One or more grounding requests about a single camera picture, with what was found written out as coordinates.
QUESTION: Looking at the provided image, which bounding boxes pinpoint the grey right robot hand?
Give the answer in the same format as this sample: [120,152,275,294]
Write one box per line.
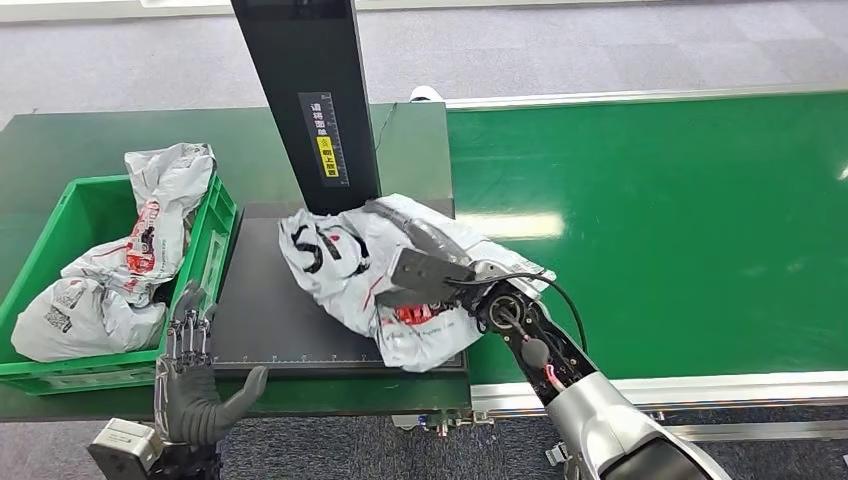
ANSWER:
[362,198,493,283]

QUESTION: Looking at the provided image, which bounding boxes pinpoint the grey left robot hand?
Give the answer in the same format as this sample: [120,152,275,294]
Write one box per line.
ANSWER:
[153,281,270,446]

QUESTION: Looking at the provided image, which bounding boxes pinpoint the white package with red print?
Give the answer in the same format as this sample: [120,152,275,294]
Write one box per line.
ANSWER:
[278,193,558,374]

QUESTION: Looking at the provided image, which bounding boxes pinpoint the black inbound scanner machine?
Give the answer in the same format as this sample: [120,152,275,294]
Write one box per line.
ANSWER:
[210,0,468,380]

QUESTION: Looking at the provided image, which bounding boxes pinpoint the low crumpled white package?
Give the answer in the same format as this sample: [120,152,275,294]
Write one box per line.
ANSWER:
[9,276,168,364]

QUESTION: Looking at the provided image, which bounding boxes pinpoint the tall crumpled white package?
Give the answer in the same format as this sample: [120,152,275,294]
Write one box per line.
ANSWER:
[62,142,218,309]

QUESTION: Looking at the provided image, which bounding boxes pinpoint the green conveyor belt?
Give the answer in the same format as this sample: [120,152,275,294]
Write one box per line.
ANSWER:
[447,91,848,387]

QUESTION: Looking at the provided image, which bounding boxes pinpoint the black yellow label sticker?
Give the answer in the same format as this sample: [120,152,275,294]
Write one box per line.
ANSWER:
[298,91,351,189]

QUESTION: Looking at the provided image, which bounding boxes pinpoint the green plastic crate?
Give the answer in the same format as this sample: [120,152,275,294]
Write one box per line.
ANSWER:
[0,173,238,397]

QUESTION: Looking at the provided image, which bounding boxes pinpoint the metal brackets under table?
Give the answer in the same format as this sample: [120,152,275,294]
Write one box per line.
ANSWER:
[390,410,495,439]

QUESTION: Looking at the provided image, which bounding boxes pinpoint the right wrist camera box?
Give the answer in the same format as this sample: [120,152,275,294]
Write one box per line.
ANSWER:
[387,246,477,301]

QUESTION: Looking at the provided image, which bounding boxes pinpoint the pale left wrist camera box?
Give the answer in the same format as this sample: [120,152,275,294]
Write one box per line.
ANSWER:
[87,417,164,480]

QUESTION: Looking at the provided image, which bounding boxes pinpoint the thin black machine cable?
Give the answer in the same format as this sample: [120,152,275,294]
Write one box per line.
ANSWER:
[374,102,399,152]

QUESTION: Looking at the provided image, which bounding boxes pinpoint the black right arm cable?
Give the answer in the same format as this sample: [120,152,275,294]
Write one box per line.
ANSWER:
[447,271,589,356]

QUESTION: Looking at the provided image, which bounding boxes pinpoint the aluminium conveyor rail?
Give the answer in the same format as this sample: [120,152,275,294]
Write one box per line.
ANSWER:
[445,82,848,111]
[470,370,848,420]

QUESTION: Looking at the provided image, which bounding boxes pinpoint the aluminium frame beam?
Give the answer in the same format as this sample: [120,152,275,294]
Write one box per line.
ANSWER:
[662,422,848,444]

